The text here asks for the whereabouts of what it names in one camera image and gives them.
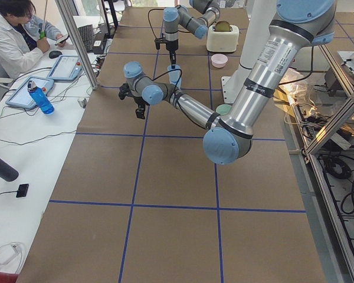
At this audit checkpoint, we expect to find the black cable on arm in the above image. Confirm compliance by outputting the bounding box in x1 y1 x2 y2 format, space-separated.
152 68 183 98

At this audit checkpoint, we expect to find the aluminium side frame rail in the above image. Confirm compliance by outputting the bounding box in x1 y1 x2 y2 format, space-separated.
283 45 354 282

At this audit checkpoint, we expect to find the light blue plastic cup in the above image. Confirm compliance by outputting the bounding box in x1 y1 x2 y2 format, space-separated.
167 64 182 88

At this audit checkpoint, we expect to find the cream toaster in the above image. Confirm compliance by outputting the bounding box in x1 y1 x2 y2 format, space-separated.
206 25 240 52

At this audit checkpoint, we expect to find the blue water bottle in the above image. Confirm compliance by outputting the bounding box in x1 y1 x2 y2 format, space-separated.
27 80 54 114

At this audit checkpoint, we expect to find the green handled stick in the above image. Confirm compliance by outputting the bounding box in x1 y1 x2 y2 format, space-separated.
40 0 48 39

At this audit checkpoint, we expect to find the black computer mouse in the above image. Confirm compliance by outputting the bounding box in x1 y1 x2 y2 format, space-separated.
48 50 63 59

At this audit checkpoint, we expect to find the far teach pendant tablet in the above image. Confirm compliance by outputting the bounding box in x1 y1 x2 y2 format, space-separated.
47 55 82 81

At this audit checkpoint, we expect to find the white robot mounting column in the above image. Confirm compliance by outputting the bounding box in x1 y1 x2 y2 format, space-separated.
222 0 276 104

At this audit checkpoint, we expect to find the pink bowl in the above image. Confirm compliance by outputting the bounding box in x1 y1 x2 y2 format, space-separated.
211 54 228 68

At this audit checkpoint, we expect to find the teach pendant tablet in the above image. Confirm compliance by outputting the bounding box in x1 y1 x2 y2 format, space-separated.
5 76 54 110
47 55 82 81

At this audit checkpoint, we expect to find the white cable bundle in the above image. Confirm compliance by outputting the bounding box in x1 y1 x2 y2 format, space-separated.
0 241 26 274

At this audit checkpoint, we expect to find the black keyboard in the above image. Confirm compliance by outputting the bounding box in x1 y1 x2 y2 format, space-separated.
77 24 93 52

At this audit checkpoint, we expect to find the mint green bowl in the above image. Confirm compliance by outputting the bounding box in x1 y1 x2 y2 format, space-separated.
215 104 231 116

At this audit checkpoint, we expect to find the person in white coat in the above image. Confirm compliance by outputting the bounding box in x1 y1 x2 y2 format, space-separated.
0 1 63 79

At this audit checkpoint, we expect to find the black smartphone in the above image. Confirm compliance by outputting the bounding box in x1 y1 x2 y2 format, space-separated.
55 34 69 45

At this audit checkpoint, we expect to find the dark grey thermos bottle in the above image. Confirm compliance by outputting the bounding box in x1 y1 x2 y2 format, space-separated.
0 159 19 182

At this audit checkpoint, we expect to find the near teach pendant tablet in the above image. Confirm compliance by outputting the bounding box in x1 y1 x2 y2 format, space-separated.
5 76 54 110

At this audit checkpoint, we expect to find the small black square device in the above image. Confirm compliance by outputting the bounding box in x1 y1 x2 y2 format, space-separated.
16 183 29 198

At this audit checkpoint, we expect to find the toast slice in toaster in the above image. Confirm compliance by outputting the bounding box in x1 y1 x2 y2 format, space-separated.
214 21 231 32

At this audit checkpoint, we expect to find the aluminium frame post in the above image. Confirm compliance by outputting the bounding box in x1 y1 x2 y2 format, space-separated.
55 0 98 90

